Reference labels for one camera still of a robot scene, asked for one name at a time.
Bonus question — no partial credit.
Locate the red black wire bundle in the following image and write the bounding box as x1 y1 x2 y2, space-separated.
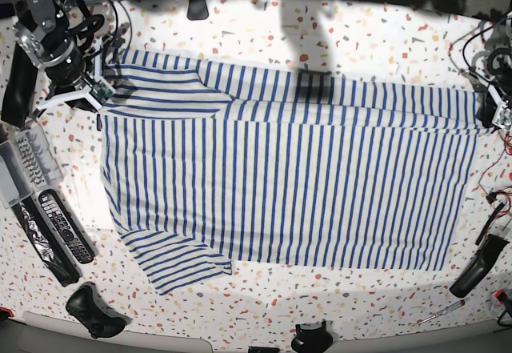
478 128 512 210

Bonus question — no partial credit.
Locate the black shiny foil pouch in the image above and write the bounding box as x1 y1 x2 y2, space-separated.
12 197 81 287

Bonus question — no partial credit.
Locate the black tv remote control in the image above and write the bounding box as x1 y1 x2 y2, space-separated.
38 189 94 264

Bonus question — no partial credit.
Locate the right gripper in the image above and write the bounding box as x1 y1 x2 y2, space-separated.
31 38 115 117

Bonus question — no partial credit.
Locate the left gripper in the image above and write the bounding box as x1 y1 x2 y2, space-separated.
477 86 511 130

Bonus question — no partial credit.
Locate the black game controller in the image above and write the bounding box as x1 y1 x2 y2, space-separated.
66 285 126 339

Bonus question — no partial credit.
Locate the blue white striped t-shirt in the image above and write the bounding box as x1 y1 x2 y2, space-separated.
100 50 484 295

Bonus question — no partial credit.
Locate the clear screwdriver bit case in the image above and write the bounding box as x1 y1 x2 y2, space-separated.
1 124 63 208

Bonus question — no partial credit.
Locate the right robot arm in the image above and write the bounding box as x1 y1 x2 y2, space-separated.
1 0 117 127

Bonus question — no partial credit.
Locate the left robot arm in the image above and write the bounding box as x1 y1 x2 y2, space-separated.
452 10 511 133

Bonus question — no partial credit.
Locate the black handle grip right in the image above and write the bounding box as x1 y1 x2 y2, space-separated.
450 235 510 299

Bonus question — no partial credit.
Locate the red handled screwdriver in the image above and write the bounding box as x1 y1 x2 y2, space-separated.
417 299 466 325

